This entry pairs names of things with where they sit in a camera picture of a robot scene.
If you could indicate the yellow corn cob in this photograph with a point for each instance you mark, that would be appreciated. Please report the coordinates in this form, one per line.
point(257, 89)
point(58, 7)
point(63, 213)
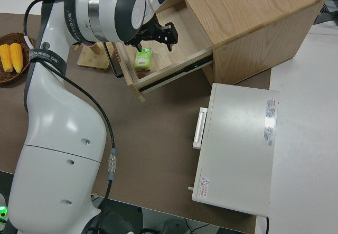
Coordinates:
point(5, 57)
point(16, 57)

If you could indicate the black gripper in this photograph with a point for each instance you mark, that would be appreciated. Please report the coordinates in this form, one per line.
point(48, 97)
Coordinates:
point(155, 32)

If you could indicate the white toaster oven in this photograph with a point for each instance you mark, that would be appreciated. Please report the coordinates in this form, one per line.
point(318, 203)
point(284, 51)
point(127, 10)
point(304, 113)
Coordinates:
point(237, 144)

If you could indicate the light wooden cabinet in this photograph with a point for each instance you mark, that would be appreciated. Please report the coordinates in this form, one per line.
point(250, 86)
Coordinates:
point(251, 12)

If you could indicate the wooden mug rack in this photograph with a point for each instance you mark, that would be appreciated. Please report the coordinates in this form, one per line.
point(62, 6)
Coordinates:
point(92, 59)

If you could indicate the brown table mat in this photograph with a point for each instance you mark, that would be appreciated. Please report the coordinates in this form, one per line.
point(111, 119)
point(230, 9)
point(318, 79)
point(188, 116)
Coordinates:
point(163, 139)

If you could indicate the green tea box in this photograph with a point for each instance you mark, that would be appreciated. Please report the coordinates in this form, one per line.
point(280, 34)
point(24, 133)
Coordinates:
point(144, 59)

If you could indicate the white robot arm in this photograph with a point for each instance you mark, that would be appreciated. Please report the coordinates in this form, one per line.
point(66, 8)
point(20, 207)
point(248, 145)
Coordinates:
point(58, 139)

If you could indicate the brown wicker basket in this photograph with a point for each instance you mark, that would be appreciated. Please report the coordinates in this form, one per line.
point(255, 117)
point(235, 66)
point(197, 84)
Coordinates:
point(16, 78)

